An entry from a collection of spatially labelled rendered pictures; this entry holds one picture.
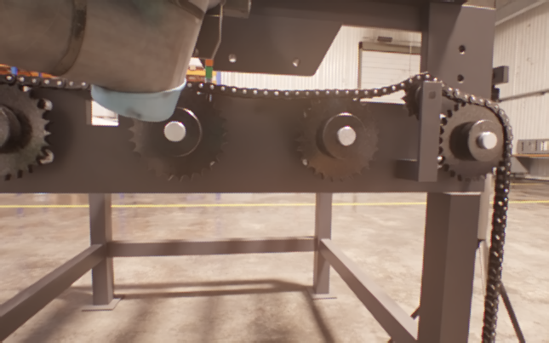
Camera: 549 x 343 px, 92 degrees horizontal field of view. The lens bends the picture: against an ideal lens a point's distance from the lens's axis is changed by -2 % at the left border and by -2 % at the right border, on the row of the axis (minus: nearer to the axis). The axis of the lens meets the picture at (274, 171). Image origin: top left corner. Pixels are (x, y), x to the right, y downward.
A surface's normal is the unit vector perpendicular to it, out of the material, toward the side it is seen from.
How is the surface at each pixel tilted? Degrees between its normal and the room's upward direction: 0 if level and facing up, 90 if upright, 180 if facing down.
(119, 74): 144
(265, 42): 90
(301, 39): 90
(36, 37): 128
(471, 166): 90
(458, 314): 90
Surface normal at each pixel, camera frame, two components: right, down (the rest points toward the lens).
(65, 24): 0.82, 0.37
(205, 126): 0.14, 0.07
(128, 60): 0.70, 0.62
